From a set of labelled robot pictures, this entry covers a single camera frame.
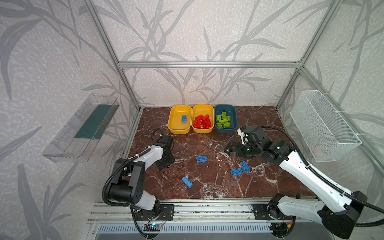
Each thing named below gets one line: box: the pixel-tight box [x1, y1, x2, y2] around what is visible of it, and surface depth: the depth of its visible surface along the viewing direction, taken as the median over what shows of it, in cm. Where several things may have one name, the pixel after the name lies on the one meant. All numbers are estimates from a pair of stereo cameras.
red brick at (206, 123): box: [201, 118, 212, 129], surface depth 110 cm
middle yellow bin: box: [191, 104, 215, 134], surface depth 114 cm
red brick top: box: [193, 119, 202, 129], surface depth 110 cm
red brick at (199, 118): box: [195, 114, 204, 121], surface depth 114 cm
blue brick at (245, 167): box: [240, 161, 251, 174], surface depth 90 cm
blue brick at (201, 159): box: [196, 155, 208, 163], surface depth 93 cm
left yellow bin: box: [167, 105, 193, 134], surface depth 114 cm
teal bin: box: [214, 104, 238, 134], surface depth 114 cm
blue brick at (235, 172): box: [230, 168, 243, 177], surface depth 88 cm
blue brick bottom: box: [182, 177, 193, 189], surface depth 84 cm
